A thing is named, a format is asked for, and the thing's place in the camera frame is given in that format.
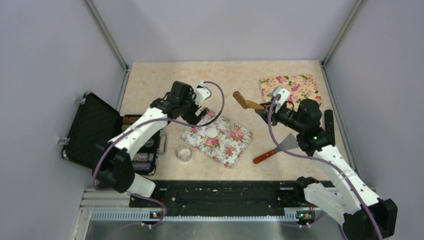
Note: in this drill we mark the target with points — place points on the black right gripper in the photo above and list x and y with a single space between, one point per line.
275 114

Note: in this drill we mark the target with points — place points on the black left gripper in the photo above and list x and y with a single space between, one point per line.
191 97

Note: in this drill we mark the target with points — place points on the wooden dough roller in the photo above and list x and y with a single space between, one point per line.
246 104

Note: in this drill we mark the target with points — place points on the white dough piece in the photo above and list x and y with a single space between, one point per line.
211 132

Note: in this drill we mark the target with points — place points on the white floral tray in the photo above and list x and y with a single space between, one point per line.
227 147

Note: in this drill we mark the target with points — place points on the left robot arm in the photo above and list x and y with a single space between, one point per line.
115 168

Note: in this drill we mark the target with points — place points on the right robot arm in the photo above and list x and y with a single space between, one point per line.
359 211

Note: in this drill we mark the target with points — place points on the yellow floral tray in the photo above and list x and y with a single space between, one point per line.
300 87

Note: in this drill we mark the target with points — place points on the black poker chip case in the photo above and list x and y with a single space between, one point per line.
95 122

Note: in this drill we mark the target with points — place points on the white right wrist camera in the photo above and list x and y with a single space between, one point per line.
282 94

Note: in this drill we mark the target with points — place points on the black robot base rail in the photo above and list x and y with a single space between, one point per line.
227 198

